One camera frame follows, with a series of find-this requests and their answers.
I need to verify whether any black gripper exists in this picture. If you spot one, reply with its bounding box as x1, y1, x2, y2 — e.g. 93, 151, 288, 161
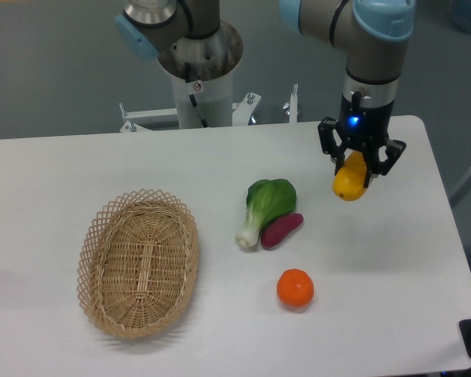
317, 97, 407, 189

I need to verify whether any yellow mango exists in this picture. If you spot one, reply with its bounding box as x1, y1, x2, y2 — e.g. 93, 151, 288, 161
332, 151, 367, 201

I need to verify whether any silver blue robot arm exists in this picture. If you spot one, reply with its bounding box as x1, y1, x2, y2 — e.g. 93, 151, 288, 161
115, 1, 415, 185

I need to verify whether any green bok choy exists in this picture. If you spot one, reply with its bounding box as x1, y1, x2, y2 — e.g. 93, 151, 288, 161
235, 178, 297, 250

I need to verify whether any purple sweet potato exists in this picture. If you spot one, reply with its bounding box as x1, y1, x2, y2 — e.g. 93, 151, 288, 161
261, 213, 304, 249

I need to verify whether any orange tangerine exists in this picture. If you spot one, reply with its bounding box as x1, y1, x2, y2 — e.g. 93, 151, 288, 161
276, 269, 315, 307

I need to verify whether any woven wicker basket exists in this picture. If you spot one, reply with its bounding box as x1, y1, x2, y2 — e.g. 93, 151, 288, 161
77, 189, 199, 339

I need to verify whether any white metal base frame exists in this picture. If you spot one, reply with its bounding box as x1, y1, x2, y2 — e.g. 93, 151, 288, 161
119, 83, 301, 134

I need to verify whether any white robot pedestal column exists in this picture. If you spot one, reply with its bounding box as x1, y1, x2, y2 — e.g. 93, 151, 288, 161
170, 74, 233, 130

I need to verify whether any black cable on pedestal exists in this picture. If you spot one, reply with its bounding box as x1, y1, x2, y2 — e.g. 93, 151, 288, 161
184, 62, 210, 129

